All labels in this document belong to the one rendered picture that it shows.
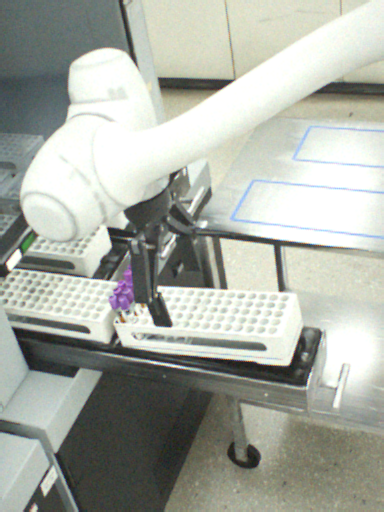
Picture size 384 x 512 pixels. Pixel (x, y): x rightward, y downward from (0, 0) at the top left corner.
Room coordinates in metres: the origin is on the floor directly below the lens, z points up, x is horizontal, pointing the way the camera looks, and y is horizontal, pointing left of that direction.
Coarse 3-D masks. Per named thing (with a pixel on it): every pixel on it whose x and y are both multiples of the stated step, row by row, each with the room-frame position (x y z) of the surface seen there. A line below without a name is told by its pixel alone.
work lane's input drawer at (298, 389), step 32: (32, 352) 1.00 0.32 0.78; (64, 352) 0.97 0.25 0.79; (96, 352) 0.94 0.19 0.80; (128, 352) 0.92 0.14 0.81; (320, 352) 0.85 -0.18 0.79; (192, 384) 0.86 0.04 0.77; (224, 384) 0.83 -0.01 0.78; (256, 384) 0.80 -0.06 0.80; (288, 384) 0.79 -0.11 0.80; (320, 384) 0.82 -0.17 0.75
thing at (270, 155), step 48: (288, 144) 1.46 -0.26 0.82; (336, 144) 1.42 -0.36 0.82; (240, 192) 1.31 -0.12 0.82; (288, 192) 1.27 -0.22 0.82; (336, 192) 1.24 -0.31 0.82; (288, 240) 1.12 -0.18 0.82; (336, 240) 1.09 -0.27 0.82; (288, 288) 1.59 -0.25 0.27; (336, 336) 1.36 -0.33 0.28; (240, 432) 1.21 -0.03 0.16
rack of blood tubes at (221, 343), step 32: (160, 288) 1.00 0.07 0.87; (192, 320) 0.89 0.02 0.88; (224, 320) 0.87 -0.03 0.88; (256, 320) 0.86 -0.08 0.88; (288, 320) 0.83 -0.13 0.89; (160, 352) 0.90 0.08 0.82; (192, 352) 0.87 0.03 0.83; (224, 352) 0.85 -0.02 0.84; (256, 352) 0.82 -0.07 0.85; (288, 352) 0.81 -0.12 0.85
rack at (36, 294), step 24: (0, 288) 1.09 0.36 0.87; (24, 288) 1.08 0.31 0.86; (48, 288) 1.06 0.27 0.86; (72, 288) 1.06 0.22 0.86; (96, 288) 1.04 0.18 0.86; (24, 312) 1.01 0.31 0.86; (48, 312) 1.00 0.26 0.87; (72, 312) 0.99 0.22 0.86; (96, 312) 0.97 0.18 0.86; (96, 336) 0.95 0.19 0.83
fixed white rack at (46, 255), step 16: (48, 240) 1.21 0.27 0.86; (80, 240) 1.20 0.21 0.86; (96, 240) 1.18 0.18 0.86; (32, 256) 1.24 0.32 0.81; (48, 256) 1.17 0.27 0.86; (64, 256) 1.15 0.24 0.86; (80, 256) 1.14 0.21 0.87; (96, 256) 1.16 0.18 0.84; (64, 272) 1.16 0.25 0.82; (80, 272) 1.14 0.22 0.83
